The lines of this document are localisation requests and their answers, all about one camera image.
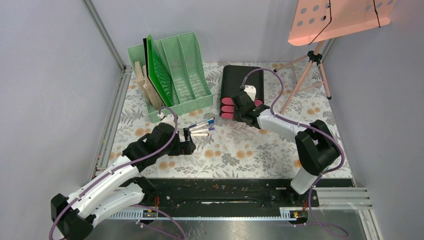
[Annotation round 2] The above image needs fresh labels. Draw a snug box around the white marker pen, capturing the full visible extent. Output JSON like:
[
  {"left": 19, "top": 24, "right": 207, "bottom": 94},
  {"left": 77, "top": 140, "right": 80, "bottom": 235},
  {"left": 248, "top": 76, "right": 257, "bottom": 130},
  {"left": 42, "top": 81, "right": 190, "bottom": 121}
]
[{"left": 190, "top": 127, "right": 215, "bottom": 134}]

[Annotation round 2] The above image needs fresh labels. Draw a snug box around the red capped marker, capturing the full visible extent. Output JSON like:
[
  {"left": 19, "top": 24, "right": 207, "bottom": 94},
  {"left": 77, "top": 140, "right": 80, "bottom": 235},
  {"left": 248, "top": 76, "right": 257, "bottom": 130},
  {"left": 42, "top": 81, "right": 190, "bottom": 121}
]
[{"left": 190, "top": 133, "right": 211, "bottom": 137}]

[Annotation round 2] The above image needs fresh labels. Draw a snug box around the black pink drawer unit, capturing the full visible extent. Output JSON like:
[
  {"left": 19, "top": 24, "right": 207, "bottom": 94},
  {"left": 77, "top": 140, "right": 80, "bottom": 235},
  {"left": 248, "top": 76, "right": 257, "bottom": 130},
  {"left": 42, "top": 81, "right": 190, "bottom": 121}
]
[{"left": 219, "top": 65, "right": 265, "bottom": 120}]

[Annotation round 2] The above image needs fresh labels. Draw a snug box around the purple 52-storey treehouse book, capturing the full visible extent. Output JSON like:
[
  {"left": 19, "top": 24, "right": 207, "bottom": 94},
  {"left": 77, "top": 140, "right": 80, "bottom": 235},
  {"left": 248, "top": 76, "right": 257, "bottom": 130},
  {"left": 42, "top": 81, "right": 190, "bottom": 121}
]
[{"left": 142, "top": 65, "right": 164, "bottom": 110}]

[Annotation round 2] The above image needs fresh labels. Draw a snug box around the green transparent plastic folder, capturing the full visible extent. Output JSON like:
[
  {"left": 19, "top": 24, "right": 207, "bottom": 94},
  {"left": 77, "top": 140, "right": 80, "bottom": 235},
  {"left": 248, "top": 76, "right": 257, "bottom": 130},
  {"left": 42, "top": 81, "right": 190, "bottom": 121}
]
[{"left": 146, "top": 34, "right": 174, "bottom": 107}]

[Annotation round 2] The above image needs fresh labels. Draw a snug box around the green 104-storey treehouse book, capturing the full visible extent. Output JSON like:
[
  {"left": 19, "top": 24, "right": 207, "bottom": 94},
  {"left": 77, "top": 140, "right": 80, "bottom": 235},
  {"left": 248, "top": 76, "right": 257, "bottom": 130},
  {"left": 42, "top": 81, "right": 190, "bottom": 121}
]
[{"left": 134, "top": 61, "right": 152, "bottom": 105}]

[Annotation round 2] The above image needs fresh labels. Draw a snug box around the white AVE notebook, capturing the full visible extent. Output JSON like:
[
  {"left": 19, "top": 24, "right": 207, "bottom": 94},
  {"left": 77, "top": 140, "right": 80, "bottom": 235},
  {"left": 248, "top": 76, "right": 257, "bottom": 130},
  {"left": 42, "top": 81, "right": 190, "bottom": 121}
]
[{"left": 143, "top": 37, "right": 166, "bottom": 107}]

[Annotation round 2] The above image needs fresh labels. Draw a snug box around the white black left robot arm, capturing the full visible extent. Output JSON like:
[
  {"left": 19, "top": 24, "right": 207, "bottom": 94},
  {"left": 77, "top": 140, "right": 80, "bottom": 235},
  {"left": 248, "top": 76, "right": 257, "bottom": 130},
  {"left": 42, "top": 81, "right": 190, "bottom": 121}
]
[{"left": 49, "top": 112, "right": 196, "bottom": 240}]

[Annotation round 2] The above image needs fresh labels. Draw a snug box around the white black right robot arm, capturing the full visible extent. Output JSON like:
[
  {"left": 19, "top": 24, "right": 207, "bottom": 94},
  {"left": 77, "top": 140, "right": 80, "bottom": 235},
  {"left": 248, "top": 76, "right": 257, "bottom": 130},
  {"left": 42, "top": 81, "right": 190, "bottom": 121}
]
[{"left": 231, "top": 90, "right": 342, "bottom": 206}]

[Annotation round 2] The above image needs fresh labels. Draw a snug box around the blue capped marker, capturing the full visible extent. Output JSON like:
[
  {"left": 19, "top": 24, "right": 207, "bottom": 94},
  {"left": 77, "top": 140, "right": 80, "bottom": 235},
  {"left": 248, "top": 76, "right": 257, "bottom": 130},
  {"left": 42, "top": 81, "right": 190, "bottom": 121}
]
[{"left": 188, "top": 117, "right": 215, "bottom": 129}]

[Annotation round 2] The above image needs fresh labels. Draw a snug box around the floral table mat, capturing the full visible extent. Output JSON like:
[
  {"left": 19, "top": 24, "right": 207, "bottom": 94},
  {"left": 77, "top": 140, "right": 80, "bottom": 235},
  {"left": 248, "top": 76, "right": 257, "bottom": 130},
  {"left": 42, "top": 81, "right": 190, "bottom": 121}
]
[{"left": 109, "top": 61, "right": 354, "bottom": 180}]

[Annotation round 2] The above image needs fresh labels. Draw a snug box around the mint green file organizer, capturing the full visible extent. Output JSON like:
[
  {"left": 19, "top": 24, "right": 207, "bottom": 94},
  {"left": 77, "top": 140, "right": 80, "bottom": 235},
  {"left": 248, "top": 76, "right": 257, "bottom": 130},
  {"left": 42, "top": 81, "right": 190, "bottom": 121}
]
[{"left": 127, "top": 31, "right": 213, "bottom": 123}]

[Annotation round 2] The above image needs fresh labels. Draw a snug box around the pink music stand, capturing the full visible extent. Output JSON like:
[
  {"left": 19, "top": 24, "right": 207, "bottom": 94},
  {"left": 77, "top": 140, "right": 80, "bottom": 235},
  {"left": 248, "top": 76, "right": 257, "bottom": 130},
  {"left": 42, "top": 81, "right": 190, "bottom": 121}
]
[{"left": 274, "top": 0, "right": 396, "bottom": 112}]

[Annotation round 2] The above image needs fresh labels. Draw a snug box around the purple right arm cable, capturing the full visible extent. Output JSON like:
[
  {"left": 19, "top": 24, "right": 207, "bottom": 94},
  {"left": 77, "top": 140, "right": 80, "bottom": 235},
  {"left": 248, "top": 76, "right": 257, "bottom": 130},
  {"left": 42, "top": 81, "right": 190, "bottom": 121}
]
[{"left": 239, "top": 67, "right": 350, "bottom": 240}]

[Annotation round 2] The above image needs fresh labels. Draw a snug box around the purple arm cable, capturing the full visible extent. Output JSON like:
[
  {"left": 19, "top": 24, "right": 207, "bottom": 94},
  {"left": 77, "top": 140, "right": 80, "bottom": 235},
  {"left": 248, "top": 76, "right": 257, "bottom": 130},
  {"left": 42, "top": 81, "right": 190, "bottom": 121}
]
[
  {"left": 239, "top": 67, "right": 350, "bottom": 240},
  {"left": 48, "top": 106, "right": 188, "bottom": 240}
]

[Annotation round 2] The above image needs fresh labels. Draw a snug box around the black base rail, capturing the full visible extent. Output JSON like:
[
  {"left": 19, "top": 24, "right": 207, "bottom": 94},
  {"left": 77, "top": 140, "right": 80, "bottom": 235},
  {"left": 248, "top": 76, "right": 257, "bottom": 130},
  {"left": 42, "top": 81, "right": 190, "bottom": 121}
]
[{"left": 99, "top": 177, "right": 369, "bottom": 222}]

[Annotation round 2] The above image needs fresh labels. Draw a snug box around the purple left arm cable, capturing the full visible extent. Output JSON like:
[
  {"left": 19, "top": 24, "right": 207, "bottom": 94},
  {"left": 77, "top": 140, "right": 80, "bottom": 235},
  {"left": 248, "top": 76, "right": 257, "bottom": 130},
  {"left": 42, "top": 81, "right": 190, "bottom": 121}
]
[{"left": 48, "top": 106, "right": 188, "bottom": 240}]

